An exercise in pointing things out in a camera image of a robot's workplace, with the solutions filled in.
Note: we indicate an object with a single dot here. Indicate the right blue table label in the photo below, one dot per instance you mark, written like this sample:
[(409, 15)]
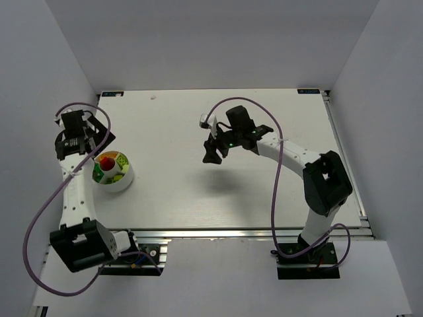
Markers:
[(308, 91)]

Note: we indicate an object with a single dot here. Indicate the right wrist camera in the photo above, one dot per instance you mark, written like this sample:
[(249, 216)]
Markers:
[(209, 121)]

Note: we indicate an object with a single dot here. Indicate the blue table label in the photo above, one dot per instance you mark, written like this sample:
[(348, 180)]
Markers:
[(308, 91), (112, 94)]

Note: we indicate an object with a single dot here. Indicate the dark green square lego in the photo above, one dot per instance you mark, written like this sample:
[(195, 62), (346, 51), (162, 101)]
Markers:
[(97, 173)]

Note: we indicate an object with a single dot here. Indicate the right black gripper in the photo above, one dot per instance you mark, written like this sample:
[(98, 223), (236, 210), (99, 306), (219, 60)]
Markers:
[(214, 145)]

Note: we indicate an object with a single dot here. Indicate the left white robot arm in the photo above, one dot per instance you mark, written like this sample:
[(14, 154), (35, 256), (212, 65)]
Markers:
[(81, 241)]

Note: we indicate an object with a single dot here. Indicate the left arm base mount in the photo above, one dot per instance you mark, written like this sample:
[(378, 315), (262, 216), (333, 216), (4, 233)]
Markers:
[(141, 259)]

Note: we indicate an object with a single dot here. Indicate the white round divided container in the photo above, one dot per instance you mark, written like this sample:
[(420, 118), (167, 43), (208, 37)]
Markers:
[(117, 170)]

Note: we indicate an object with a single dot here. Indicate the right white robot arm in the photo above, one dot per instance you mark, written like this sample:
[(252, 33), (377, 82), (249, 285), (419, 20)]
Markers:
[(325, 181)]

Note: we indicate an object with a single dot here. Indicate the dark green long lego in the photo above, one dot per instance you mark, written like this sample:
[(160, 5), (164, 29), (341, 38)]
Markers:
[(113, 180)]

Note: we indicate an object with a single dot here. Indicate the red rectangular lego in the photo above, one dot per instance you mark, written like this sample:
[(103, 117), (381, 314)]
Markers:
[(107, 164)]

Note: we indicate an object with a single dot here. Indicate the orange long lego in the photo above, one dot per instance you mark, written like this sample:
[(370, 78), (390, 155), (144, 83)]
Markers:
[(111, 154)]

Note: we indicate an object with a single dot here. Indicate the left blue table label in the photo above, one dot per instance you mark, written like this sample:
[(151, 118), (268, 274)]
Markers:
[(112, 94)]

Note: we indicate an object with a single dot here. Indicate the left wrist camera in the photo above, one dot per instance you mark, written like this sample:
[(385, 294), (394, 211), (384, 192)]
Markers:
[(59, 120)]

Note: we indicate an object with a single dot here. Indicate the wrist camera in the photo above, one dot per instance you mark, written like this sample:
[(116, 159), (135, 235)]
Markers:
[(59, 120), (209, 121)]

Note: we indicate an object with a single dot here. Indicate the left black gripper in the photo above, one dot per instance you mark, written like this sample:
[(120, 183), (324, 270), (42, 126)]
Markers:
[(97, 131)]

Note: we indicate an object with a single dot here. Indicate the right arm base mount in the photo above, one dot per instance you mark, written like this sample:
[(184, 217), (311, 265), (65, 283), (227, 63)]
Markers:
[(316, 264)]

